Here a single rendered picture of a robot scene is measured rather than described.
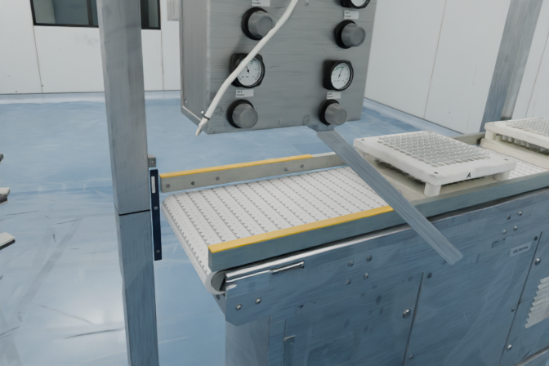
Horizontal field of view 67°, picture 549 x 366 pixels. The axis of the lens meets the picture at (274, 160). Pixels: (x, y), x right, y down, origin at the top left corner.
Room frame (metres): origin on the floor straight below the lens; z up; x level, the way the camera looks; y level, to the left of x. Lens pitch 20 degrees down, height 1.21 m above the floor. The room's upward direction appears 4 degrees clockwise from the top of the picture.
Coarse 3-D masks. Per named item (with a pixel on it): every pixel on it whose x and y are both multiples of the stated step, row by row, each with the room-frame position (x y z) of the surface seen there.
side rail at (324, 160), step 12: (480, 132) 1.18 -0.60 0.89; (468, 144) 1.14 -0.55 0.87; (324, 156) 0.89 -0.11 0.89; (336, 156) 0.91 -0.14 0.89; (240, 168) 0.79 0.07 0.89; (252, 168) 0.80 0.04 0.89; (264, 168) 0.81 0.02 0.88; (276, 168) 0.83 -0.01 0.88; (288, 168) 0.84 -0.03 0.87; (300, 168) 0.86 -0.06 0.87; (312, 168) 0.88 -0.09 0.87; (168, 180) 0.71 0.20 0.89; (180, 180) 0.72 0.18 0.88; (192, 180) 0.74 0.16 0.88; (204, 180) 0.75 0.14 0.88; (216, 180) 0.76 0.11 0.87; (228, 180) 0.77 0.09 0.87; (240, 180) 0.79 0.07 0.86
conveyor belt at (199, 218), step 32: (192, 192) 0.73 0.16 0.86; (224, 192) 0.74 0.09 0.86; (256, 192) 0.75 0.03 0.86; (288, 192) 0.76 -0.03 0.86; (320, 192) 0.77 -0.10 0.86; (352, 192) 0.78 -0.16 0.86; (192, 224) 0.61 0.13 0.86; (224, 224) 0.61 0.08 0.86; (256, 224) 0.62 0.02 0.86; (288, 224) 0.63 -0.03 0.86; (192, 256) 0.54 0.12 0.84
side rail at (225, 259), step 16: (528, 176) 0.83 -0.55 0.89; (544, 176) 0.85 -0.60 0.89; (464, 192) 0.73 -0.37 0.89; (480, 192) 0.74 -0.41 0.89; (496, 192) 0.77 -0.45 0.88; (512, 192) 0.80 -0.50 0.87; (432, 208) 0.68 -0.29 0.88; (448, 208) 0.70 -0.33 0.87; (336, 224) 0.57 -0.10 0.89; (352, 224) 0.59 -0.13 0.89; (368, 224) 0.61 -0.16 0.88; (384, 224) 0.62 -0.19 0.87; (272, 240) 0.52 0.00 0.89; (288, 240) 0.53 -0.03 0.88; (304, 240) 0.54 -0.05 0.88; (320, 240) 0.56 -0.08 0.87; (336, 240) 0.57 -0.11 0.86; (208, 256) 0.48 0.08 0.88; (224, 256) 0.48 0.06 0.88; (240, 256) 0.49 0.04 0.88; (256, 256) 0.50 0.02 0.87; (272, 256) 0.52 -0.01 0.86
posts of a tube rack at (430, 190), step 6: (360, 150) 0.90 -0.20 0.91; (366, 156) 0.91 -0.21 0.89; (498, 174) 0.83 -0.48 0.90; (504, 174) 0.82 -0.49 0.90; (498, 180) 0.82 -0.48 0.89; (504, 180) 0.82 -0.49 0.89; (426, 186) 0.72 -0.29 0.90; (432, 186) 0.72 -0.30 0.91; (438, 186) 0.72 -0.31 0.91; (426, 192) 0.72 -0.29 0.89; (432, 192) 0.72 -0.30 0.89; (438, 192) 0.72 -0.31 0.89
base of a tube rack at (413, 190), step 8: (368, 160) 0.90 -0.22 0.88; (376, 168) 0.85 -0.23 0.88; (384, 168) 0.86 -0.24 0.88; (384, 176) 0.82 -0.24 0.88; (392, 176) 0.81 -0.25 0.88; (400, 176) 0.81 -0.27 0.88; (488, 176) 0.85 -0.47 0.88; (392, 184) 0.80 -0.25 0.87; (400, 184) 0.78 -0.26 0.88; (408, 184) 0.78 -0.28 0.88; (416, 184) 0.78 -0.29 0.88; (456, 184) 0.79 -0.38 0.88; (464, 184) 0.79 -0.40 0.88; (472, 184) 0.80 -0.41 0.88; (480, 184) 0.80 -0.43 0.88; (408, 192) 0.76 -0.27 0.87; (416, 192) 0.74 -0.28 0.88; (440, 192) 0.74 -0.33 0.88; (448, 192) 0.75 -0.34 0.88
